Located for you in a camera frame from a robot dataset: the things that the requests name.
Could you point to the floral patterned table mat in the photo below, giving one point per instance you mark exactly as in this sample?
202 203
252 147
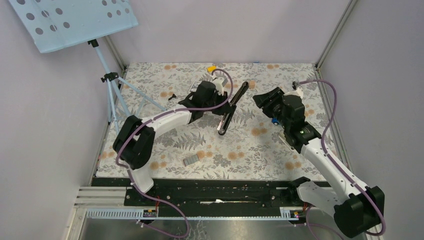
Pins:
250 149

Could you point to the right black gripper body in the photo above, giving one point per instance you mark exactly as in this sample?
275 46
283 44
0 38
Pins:
273 108

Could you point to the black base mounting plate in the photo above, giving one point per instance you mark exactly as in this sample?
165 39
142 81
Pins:
217 198

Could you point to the beige oblong plastic case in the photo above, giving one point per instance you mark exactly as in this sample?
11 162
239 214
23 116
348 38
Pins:
282 137

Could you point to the blue yellow toy car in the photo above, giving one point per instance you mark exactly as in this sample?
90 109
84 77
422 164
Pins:
275 121

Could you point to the black stapler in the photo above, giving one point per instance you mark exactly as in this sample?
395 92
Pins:
227 117

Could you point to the grey staple strip block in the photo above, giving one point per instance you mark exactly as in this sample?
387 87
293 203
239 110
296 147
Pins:
191 160

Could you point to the blue playing card box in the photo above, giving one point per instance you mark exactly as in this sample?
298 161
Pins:
194 87

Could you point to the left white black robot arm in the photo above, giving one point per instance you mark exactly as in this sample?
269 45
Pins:
134 142

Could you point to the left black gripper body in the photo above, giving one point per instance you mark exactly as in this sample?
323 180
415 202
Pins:
217 103

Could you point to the small wooden cube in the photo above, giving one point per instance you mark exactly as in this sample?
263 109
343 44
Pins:
251 84

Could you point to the yellow toy brick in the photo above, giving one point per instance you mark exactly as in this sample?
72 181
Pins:
211 69

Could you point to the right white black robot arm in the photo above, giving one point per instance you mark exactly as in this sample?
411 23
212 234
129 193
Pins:
354 206

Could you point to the small black plastic piece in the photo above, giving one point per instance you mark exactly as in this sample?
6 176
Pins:
172 97

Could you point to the blue perforated music stand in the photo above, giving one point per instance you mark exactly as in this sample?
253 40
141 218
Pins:
58 24

